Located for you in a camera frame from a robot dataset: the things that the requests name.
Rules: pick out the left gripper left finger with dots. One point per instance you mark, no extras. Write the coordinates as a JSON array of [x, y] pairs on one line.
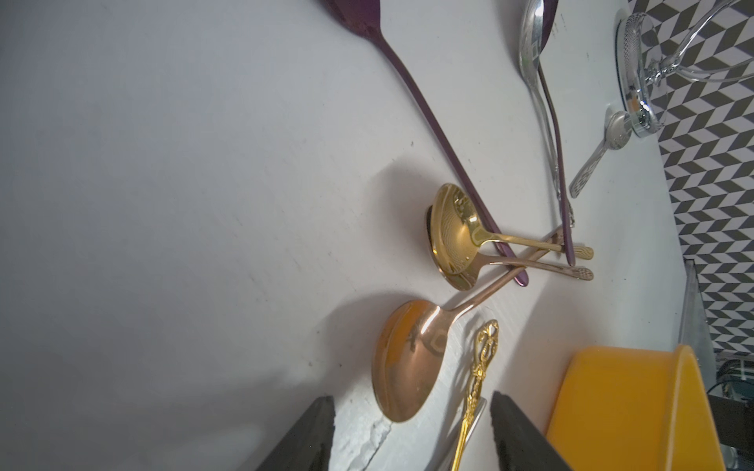
[[308, 444]]

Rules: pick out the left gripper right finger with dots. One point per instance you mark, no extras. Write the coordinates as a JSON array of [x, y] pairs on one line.
[[519, 444]]

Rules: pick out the yellow storage box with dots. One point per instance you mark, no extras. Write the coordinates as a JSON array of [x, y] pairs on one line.
[[632, 409]]

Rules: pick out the ornate gold small spoon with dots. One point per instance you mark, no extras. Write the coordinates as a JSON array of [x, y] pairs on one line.
[[484, 350]]

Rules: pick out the copper rose spoon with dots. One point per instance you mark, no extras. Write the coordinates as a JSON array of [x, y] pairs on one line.
[[410, 350]]

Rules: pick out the rose gold spoon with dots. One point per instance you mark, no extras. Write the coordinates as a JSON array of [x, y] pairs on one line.
[[459, 260]]

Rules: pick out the silver spoon far right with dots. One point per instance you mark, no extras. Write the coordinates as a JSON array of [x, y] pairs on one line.
[[617, 135]]

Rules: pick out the silver spoon upright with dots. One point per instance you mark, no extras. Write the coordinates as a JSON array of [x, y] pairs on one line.
[[529, 59]]

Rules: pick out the purple spoon long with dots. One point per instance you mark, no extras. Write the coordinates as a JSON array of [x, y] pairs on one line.
[[363, 18]]

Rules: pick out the purple spoon right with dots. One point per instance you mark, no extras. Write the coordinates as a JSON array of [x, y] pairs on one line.
[[549, 16]]

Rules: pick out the chrome cup holder rack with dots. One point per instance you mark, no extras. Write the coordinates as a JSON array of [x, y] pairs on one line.
[[643, 70]]

